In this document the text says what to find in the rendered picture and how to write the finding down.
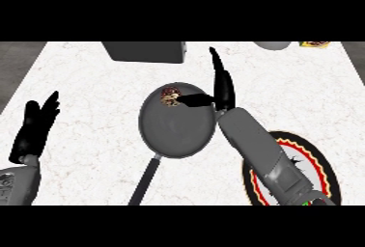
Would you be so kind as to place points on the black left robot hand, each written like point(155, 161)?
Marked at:
point(32, 128)

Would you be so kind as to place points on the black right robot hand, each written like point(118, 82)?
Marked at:
point(221, 87)

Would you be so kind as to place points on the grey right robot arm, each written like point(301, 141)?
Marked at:
point(266, 154)

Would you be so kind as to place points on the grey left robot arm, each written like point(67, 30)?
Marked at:
point(19, 183)

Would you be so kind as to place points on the brown cupcake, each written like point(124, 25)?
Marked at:
point(169, 96)

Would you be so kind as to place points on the grey frying pan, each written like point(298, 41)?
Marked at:
point(175, 123)

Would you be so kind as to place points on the black red patterned plate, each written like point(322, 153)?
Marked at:
point(328, 167)

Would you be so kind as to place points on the pale grey round bowl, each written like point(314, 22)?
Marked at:
point(271, 45)

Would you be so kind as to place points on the dark grey box appliance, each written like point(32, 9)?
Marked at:
point(146, 51)

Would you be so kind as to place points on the yellow red box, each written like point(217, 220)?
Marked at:
point(314, 44)

